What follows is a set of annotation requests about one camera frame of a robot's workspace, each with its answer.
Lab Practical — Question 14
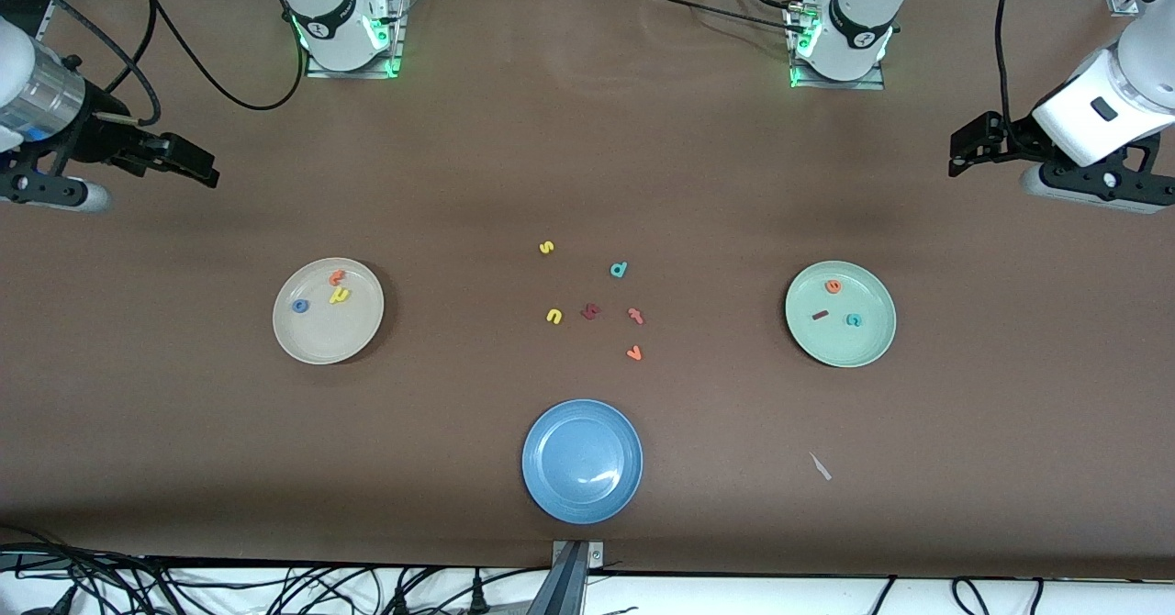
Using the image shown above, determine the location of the beige brown plate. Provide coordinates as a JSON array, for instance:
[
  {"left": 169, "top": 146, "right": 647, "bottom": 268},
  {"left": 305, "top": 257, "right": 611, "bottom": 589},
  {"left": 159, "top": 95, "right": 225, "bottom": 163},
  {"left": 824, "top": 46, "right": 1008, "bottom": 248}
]
[{"left": 273, "top": 258, "right": 386, "bottom": 365}]

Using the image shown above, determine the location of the green plate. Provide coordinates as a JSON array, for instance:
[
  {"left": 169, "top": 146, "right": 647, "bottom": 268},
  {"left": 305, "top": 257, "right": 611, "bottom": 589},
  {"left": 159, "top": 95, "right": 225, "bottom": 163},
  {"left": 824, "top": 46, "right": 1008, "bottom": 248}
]
[{"left": 785, "top": 261, "right": 897, "bottom": 369}]

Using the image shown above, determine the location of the brown table cover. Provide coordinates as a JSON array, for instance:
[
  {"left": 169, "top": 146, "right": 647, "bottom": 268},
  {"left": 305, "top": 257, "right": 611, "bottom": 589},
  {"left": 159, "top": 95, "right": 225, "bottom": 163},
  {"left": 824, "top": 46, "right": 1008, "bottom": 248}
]
[{"left": 0, "top": 0, "right": 1175, "bottom": 581}]

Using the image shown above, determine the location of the blue plate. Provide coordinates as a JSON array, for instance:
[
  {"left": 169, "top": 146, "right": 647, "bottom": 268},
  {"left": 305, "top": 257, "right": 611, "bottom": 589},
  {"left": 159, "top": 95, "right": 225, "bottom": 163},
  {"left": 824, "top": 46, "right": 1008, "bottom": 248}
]
[{"left": 521, "top": 399, "right": 643, "bottom": 525}]

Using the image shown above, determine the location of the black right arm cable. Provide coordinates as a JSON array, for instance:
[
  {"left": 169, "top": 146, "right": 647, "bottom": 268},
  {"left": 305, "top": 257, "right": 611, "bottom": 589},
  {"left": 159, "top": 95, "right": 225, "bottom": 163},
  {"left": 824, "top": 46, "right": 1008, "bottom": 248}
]
[{"left": 28, "top": 0, "right": 306, "bottom": 129}]

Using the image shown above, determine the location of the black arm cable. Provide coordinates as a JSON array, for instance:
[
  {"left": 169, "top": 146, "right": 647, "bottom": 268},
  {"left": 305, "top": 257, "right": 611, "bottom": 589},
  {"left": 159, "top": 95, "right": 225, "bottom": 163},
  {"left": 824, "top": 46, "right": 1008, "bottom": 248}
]
[
  {"left": 28, "top": 0, "right": 306, "bottom": 129},
  {"left": 996, "top": 0, "right": 1025, "bottom": 131}
]

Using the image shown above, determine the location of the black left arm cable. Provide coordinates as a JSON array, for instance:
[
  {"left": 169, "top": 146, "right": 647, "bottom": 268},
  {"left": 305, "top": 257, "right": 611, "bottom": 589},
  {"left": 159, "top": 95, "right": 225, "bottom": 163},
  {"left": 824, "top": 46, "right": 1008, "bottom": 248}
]
[{"left": 996, "top": 0, "right": 1025, "bottom": 131}]

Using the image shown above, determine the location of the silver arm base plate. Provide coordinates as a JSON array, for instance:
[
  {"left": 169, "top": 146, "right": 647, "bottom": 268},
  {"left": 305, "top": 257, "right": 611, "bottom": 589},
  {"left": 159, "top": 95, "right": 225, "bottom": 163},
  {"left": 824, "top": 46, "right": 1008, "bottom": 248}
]
[
  {"left": 306, "top": 0, "right": 406, "bottom": 79},
  {"left": 789, "top": 0, "right": 887, "bottom": 91}
]

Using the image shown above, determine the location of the long black base cable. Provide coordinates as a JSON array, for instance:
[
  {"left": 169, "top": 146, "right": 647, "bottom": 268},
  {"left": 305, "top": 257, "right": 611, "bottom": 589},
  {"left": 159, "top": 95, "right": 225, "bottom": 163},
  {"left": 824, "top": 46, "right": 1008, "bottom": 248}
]
[{"left": 640, "top": 0, "right": 809, "bottom": 38}]

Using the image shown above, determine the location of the thick black floor cable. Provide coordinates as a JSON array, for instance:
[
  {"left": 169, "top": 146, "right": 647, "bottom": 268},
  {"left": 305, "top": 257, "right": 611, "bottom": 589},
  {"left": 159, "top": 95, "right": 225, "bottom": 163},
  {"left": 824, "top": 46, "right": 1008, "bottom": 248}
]
[{"left": 0, "top": 525, "right": 198, "bottom": 615}]

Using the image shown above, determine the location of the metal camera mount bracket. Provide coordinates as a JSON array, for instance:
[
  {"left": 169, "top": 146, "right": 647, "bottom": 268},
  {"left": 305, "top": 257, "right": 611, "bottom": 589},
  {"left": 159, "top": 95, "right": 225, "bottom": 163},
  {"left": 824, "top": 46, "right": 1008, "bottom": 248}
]
[{"left": 523, "top": 540, "right": 607, "bottom": 615}]

